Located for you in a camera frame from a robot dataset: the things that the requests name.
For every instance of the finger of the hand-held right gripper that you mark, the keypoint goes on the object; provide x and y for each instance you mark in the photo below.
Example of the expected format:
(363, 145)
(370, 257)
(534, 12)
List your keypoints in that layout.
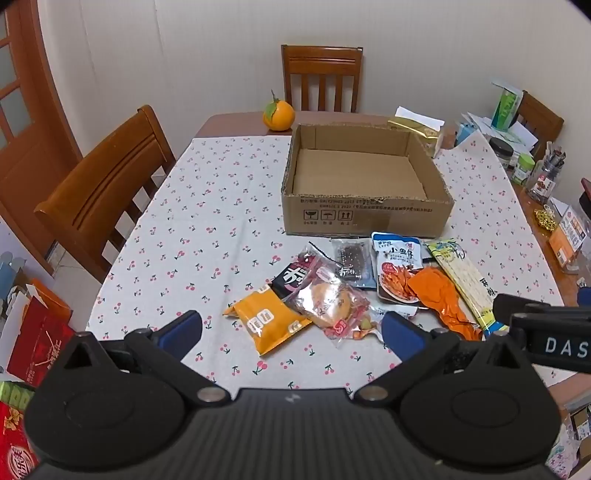
(531, 305)
(554, 344)

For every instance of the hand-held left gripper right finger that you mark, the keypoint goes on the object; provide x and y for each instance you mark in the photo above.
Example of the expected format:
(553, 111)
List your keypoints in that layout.
(400, 333)

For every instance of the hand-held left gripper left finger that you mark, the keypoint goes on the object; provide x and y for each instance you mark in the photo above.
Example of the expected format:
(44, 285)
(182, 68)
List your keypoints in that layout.
(181, 326)

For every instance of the plain orange crinkled packet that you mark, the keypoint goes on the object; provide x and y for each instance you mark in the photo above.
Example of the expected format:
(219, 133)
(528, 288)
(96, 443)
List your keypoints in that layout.
(441, 300)

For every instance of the blue white fish packet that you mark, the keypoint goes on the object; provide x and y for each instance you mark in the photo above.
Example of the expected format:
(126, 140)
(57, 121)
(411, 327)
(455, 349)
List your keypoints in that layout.
(397, 272)

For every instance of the long green cracker packet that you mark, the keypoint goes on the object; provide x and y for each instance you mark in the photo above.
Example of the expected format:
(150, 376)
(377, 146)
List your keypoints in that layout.
(466, 281)

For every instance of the clear bun packet red label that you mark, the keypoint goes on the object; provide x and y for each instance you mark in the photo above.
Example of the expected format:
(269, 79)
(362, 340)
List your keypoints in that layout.
(334, 302)

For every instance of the dark see-through packet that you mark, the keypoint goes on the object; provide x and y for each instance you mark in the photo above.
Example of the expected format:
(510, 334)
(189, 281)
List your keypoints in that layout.
(353, 258)

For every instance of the yellow orange packet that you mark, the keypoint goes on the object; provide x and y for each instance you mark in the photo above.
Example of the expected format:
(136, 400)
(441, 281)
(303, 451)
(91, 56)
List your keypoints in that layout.
(270, 323)

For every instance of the clear bread packet with barcode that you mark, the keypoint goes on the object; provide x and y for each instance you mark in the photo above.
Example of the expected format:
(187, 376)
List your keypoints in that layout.
(316, 261)

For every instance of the black red packet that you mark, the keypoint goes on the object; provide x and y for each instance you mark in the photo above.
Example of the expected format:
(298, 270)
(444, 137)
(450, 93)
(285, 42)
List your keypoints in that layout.
(288, 279)

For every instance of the orange label clear container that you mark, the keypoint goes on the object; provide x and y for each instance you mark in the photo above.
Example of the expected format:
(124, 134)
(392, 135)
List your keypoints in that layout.
(570, 240)

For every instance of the gold ornament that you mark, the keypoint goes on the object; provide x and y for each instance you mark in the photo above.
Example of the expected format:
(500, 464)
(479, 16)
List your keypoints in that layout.
(545, 219)

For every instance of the patterned box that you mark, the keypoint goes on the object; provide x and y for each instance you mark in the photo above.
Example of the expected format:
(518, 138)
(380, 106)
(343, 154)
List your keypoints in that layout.
(570, 443)

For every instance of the glass jar with sachets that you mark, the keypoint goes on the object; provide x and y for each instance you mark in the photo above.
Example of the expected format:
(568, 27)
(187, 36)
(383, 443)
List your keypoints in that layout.
(547, 180)

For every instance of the green lid jar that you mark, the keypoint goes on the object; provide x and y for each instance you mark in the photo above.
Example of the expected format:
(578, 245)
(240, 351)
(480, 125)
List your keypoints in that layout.
(523, 170)

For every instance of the red gift bag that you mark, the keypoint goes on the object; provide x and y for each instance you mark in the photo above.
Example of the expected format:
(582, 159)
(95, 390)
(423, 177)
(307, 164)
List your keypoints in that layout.
(39, 341)

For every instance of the cherry print tablecloth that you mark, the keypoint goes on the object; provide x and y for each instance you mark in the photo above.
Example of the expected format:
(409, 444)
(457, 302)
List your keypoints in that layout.
(207, 184)

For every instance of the dark lid jar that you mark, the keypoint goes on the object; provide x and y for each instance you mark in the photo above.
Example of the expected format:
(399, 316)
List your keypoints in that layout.
(502, 154)

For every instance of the wooden chair with curved back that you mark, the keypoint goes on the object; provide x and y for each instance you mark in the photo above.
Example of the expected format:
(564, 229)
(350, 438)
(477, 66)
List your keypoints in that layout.
(106, 184)

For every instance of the white blue cardboard box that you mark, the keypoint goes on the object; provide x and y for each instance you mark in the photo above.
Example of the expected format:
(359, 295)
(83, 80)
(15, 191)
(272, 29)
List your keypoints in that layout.
(11, 277)

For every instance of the light blue carton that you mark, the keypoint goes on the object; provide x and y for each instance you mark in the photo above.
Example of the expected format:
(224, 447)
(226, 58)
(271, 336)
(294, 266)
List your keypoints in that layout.
(466, 131)

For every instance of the white papers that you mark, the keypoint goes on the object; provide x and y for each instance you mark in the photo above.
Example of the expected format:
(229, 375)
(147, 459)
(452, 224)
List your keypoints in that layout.
(482, 122)

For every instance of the wooden chair beside clutter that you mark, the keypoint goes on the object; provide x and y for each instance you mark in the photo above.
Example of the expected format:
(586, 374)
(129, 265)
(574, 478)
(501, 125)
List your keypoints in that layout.
(542, 115)

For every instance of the red green gift box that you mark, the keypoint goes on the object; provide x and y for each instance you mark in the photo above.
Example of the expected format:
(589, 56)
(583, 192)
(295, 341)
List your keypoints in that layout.
(14, 429)

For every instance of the gold tissue pack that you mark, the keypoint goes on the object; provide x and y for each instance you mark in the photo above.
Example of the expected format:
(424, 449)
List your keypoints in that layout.
(418, 131)

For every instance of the green white carton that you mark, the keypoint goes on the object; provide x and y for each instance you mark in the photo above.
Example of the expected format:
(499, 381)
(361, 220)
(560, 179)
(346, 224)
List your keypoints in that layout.
(505, 104)

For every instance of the orange with green leaf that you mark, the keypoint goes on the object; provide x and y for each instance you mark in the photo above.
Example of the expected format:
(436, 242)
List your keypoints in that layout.
(279, 115)

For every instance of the wooden door with glass panes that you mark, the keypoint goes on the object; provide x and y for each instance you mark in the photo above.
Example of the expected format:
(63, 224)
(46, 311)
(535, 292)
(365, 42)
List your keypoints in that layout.
(27, 115)

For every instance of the wooden chair with slatted back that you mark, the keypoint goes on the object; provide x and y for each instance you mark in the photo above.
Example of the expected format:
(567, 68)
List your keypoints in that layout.
(321, 62)

